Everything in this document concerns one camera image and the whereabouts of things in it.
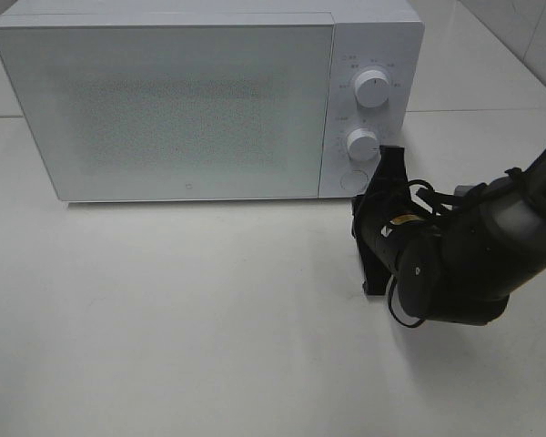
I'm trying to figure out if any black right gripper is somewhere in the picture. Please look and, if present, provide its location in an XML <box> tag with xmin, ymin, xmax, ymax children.
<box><xmin>352</xmin><ymin>146</ymin><xmax>441</xmax><ymax>296</ymax></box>

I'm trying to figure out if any white timer knob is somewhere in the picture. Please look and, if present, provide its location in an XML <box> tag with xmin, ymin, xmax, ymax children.
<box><xmin>346</xmin><ymin>128</ymin><xmax>379</xmax><ymax>162</ymax></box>

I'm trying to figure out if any white microwave door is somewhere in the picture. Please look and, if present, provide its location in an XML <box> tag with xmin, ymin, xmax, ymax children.
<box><xmin>0</xmin><ymin>25</ymin><xmax>332</xmax><ymax>202</ymax></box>

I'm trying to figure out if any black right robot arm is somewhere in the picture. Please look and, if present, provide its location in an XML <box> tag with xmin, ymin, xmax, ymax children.
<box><xmin>352</xmin><ymin>146</ymin><xmax>546</xmax><ymax>328</ymax></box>

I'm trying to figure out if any upper white power knob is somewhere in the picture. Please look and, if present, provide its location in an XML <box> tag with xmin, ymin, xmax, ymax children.
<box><xmin>352</xmin><ymin>66</ymin><xmax>391</xmax><ymax>108</ymax></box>

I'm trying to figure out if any white microwave oven body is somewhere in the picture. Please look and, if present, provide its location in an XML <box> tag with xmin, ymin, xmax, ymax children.
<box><xmin>0</xmin><ymin>1</ymin><xmax>425</xmax><ymax>203</ymax></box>

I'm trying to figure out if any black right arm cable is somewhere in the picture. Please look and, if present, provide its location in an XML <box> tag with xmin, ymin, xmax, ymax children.
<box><xmin>384</xmin><ymin>179</ymin><xmax>524</xmax><ymax>329</ymax></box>

